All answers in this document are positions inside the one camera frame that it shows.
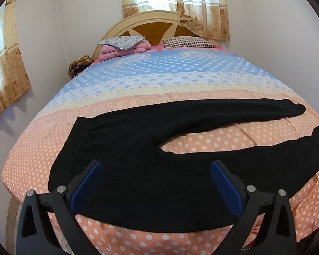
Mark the black pants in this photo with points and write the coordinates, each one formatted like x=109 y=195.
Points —
x=142 y=187

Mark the beige side window curtain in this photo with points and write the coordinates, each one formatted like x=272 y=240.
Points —
x=14 y=80

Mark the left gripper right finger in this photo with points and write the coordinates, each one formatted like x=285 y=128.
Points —
x=277 y=232

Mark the striped pillow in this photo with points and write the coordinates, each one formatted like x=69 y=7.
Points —
x=187 y=42

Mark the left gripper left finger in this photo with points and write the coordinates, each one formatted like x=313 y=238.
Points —
x=35 y=233

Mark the polka dot bed quilt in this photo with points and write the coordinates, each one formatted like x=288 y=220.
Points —
x=155 y=77

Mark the grey patterned pillow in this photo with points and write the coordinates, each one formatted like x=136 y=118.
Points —
x=122 y=42

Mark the cream wooden headboard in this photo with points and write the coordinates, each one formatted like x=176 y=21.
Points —
x=155 y=26

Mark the beige curtain behind headboard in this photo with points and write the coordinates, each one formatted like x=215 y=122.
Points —
x=205 y=18

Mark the folded pink blanket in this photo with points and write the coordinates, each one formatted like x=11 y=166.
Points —
x=109 y=52

